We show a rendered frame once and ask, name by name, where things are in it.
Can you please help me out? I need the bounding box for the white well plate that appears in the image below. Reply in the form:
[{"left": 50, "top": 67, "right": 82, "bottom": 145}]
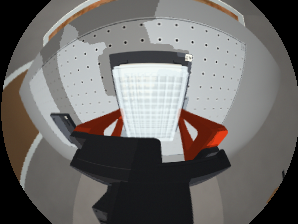
[{"left": 112, "top": 64, "right": 189, "bottom": 141}]

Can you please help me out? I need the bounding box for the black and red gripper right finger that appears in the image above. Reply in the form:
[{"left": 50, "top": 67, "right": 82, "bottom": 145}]
[{"left": 178, "top": 109, "right": 228, "bottom": 161}]

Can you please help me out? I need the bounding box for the white perforated base plate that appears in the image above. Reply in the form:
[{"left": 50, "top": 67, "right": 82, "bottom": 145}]
[{"left": 28, "top": 17, "right": 246, "bottom": 148}]

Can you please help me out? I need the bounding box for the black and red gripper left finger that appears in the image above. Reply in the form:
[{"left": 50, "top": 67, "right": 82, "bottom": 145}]
[{"left": 74, "top": 109, "right": 123, "bottom": 137}]

